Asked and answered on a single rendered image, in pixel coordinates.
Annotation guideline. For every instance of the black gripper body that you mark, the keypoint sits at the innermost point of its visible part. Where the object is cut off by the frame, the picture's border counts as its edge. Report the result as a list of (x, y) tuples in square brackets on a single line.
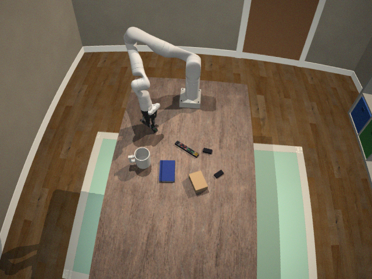
[(145, 114)]

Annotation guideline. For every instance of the grey mug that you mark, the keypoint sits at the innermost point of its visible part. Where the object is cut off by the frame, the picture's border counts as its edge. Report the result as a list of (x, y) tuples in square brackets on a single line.
[(141, 154)]

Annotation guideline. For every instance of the blue notebook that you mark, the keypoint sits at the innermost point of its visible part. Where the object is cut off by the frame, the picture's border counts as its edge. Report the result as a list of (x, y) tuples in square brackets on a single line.
[(167, 171)]

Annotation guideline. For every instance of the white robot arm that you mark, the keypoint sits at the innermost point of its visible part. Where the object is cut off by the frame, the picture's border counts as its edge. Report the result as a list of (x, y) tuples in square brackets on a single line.
[(167, 50)]

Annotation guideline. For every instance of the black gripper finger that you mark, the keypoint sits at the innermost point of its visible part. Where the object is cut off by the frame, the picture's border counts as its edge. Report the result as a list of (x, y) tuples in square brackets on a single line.
[(147, 121), (153, 118)]

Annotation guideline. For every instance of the tan rectangular box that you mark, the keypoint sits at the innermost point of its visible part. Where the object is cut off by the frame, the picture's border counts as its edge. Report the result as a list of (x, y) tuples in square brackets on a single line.
[(198, 181)]

